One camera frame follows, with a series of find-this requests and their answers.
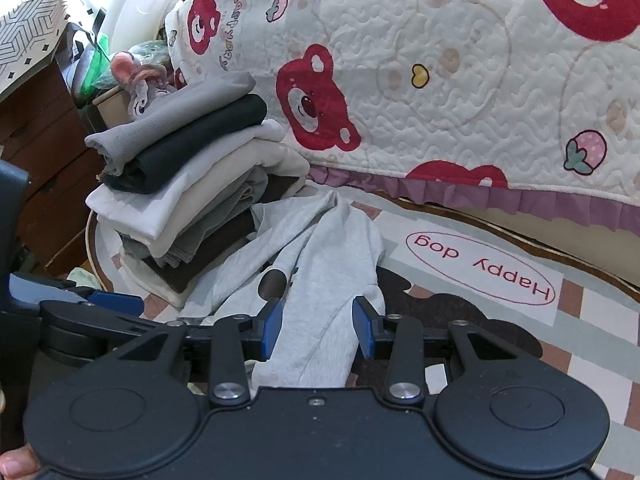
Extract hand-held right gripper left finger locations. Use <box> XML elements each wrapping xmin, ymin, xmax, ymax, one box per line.
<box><xmin>115</xmin><ymin>299</ymin><xmax>285</xmax><ymax>408</ymax></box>

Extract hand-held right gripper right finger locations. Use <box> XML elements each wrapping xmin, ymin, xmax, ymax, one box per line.
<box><xmin>352</xmin><ymin>296</ymin><xmax>543</xmax><ymax>406</ymax></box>

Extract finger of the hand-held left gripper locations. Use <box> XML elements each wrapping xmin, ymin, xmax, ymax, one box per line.
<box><xmin>12</xmin><ymin>272</ymin><xmax>143</xmax><ymax>315</ymax></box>
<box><xmin>40</xmin><ymin>302</ymin><xmax>168</xmax><ymax>368</ymax></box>

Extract light grey sweatshirt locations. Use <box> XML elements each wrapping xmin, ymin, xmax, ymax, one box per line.
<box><xmin>177</xmin><ymin>191</ymin><xmax>387</xmax><ymax>390</ymax></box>

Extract stack of folded clothes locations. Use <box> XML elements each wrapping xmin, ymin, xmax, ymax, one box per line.
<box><xmin>84</xmin><ymin>71</ymin><xmax>313</xmax><ymax>311</ymax></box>

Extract person's left hand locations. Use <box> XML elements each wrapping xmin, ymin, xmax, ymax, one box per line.
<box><xmin>0</xmin><ymin>447</ymin><xmax>41</xmax><ymax>480</ymax></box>

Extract light green cloth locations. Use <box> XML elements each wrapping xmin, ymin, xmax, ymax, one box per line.
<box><xmin>66</xmin><ymin>266</ymin><xmax>98</xmax><ymax>291</ymax></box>

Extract brown wooden drawer cabinet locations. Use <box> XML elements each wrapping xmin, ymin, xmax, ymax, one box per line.
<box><xmin>0</xmin><ymin>57</ymin><xmax>103</xmax><ymax>273</ymax></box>

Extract beige box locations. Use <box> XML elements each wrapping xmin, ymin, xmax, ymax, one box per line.
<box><xmin>91</xmin><ymin>85</ymin><xmax>133</xmax><ymax>133</ymax></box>

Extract green plastic bag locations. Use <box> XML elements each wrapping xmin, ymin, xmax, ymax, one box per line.
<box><xmin>75</xmin><ymin>30</ymin><xmax>118</xmax><ymax>98</ymax></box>

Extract grey plush toy pink ears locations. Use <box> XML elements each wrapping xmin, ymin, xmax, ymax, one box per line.
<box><xmin>111</xmin><ymin>51</ymin><xmax>177</xmax><ymax>120</ymax></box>

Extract black white patterned bag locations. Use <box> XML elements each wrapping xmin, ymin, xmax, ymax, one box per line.
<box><xmin>62</xmin><ymin>0</ymin><xmax>108</xmax><ymax>66</ymax></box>

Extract checked dog print rug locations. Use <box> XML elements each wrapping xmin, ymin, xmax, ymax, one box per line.
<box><xmin>87</xmin><ymin>187</ymin><xmax>640</xmax><ymax>480</ymax></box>

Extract beige bed base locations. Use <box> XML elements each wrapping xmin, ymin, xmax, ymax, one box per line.
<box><xmin>395</xmin><ymin>195</ymin><xmax>640</xmax><ymax>288</ymax></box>

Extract bear printed white quilt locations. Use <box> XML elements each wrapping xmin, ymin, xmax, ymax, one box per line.
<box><xmin>164</xmin><ymin>0</ymin><xmax>640</xmax><ymax>228</ymax></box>

